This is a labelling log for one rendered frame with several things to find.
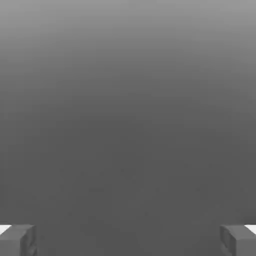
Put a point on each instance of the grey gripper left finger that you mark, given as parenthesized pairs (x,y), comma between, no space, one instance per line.
(16,241)

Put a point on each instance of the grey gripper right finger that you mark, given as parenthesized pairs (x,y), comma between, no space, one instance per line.
(240,241)

